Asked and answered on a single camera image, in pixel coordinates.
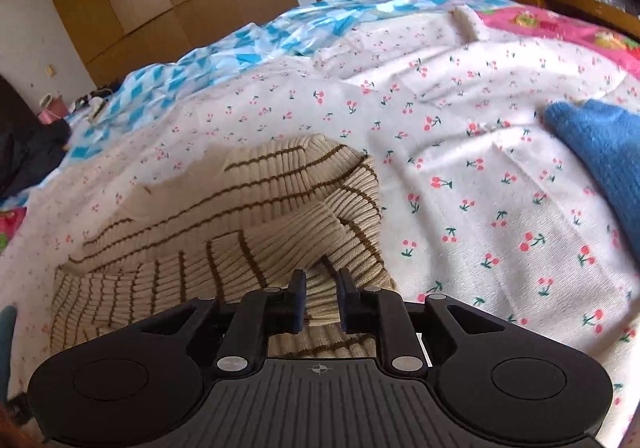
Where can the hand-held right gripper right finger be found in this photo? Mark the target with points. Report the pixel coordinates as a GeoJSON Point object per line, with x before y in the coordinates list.
{"type": "Point", "coordinates": [345, 300]}

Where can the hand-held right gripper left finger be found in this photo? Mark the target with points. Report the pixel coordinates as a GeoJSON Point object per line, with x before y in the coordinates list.
{"type": "Point", "coordinates": [298, 300]}

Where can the beige brown-striped ribbed sweater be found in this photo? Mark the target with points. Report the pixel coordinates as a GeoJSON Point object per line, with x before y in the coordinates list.
{"type": "Point", "coordinates": [240, 228]}

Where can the white cherry print bed sheet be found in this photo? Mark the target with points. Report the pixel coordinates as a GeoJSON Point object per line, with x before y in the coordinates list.
{"type": "Point", "coordinates": [475, 168]}

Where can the blue white diamond quilt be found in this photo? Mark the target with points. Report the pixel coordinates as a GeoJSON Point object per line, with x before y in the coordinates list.
{"type": "Point", "coordinates": [300, 23]}

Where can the blue knitted garment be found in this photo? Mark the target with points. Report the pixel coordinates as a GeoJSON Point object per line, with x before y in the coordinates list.
{"type": "Point", "coordinates": [595, 153]}

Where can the teal knitted garment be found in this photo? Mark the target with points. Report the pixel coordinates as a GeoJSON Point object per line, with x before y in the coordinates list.
{"type": "Point", "coordinates": [4, 343]}

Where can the dark navy jacket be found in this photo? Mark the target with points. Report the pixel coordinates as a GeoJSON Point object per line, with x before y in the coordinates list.
{"type": "Point", "coordinates": [27, 153]}

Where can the dark brown headboard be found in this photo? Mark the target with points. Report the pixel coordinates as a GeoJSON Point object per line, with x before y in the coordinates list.
{"type": "Point", "coordinates": [12, 103]}

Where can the pink cartoon print sheet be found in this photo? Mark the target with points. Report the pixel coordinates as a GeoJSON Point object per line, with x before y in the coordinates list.
{"type": "Point", "coordinates": [565, 30]}

